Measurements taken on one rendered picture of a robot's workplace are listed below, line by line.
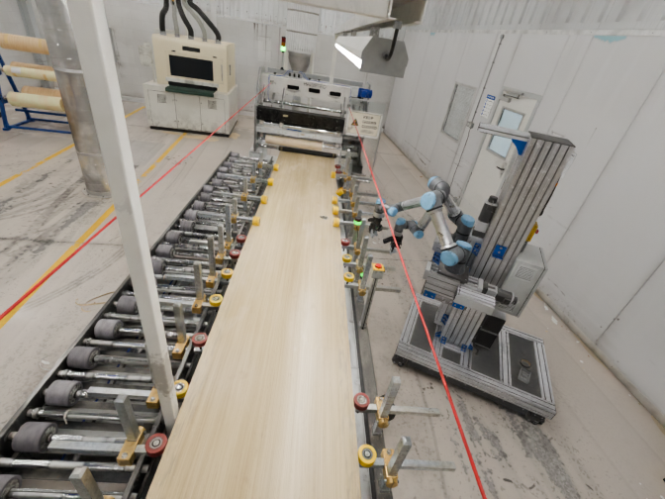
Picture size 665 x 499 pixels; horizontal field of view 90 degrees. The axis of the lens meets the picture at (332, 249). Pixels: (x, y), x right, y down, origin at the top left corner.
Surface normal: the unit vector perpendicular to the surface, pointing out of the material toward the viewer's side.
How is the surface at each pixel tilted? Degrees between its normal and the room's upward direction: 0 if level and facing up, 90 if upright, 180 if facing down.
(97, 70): 90
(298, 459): 0
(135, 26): 90
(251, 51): 90
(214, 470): 0
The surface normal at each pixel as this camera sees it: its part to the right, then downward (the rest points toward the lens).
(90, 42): 0.02, 0.54
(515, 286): -0.39, 0.45
